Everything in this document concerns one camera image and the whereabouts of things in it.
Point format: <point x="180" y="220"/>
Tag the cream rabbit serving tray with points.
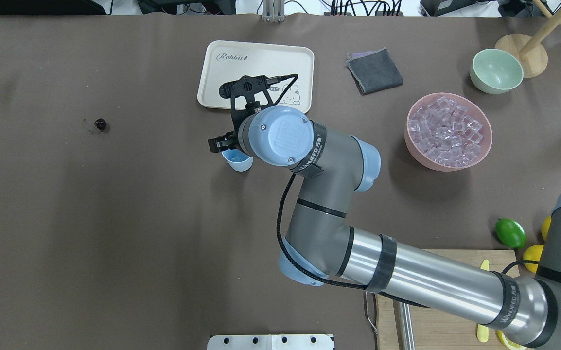
<point x="226" y="61"/>

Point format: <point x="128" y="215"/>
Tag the wooden stand with round base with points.
<point x="529" y="51"/>

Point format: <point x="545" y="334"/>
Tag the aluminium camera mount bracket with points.
<point x="273" y="11"/>

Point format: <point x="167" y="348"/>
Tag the whole yellow lemon lower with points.
<point x="534" y="254"/>

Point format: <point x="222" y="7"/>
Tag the grey folded cloth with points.
<point x="374" y="71"/>

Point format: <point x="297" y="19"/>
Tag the whole yellow lemon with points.
<point x="546" y="225"/>
<point x="534" y="254"/>

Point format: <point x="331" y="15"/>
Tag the steel muddler black tip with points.
<point x="404" y="325"/>

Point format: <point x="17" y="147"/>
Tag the light blue cup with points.
<point x="237" y="160"/>

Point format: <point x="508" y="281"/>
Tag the dark red cherry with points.
<point x="99" y="125"/>

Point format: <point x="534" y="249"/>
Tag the whole yellow lemon upper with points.
<point x="546" y="225"/>

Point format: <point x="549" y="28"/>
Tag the bamboo cutting board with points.
<point x="433" y="329"/>

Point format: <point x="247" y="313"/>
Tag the pink bowl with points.
<point x="447" y="132"/>

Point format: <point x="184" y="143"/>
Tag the green lime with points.
<point x="510" y="233"/>

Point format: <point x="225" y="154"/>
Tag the lemon slice lower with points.
<point x="508" y="343"/>

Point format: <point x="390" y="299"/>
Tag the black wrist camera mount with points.
<point x="248" y="87"/>

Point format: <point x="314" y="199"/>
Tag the mint green bowl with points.
<point x="495" y="71"/>

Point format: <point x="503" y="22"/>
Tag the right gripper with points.
<point x="221" y="142"/>

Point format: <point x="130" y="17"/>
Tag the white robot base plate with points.
<point x="272" y="342"/>

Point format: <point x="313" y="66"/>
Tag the yellow plastic knife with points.
<point x="482" y="332"/>

